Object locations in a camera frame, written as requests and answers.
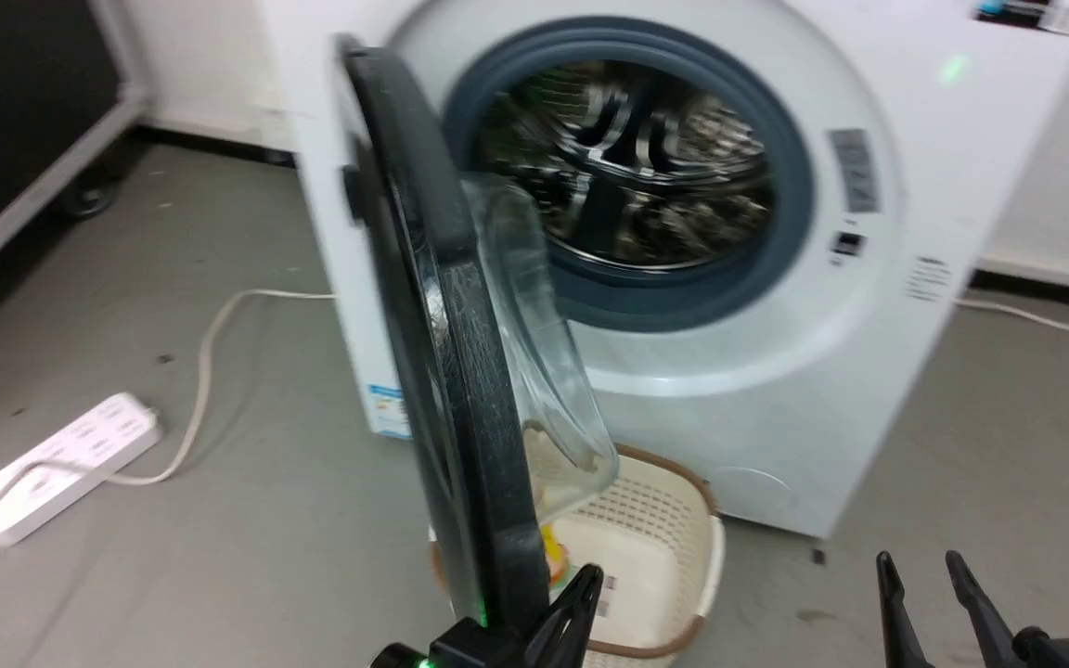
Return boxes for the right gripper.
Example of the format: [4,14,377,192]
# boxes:
[875,549,1069,668]

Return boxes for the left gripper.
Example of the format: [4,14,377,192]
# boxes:
[369,562,606,668]

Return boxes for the black round washing machine door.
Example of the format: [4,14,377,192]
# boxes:
[334,33,621,634]

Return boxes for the white front-load washing machine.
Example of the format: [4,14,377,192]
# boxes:
[256,0,1069,540]

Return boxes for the grey rubber door gasket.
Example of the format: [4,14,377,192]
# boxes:
[443,17,817,333]

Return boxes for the steel washing machine drum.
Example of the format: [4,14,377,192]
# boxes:
[477,59,775,272]

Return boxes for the yellow toy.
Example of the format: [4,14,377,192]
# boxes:
[540,522,571,587]

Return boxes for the cream plastic laundry basket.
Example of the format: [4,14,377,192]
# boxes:
[429,443,727,668]

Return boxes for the blue white energy sticker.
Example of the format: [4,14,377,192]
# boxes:
[367,381,412,441]

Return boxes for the grey instruction sticker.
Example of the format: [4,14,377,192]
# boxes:
[828,128,881,214]

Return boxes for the white power strip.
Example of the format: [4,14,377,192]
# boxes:
[0,392,164,547]

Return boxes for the colourful brand sticker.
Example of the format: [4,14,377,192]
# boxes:
[972,0,1069,38]

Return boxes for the black caster wheel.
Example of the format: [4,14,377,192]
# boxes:
[56,173,122,221]

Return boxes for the black flight case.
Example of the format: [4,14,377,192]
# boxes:
[0,0,151,365]

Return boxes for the white cable on floor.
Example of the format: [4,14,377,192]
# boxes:
[954,296,1069,347]

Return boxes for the white power strip cable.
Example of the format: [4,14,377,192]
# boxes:
[0,289,339,668]

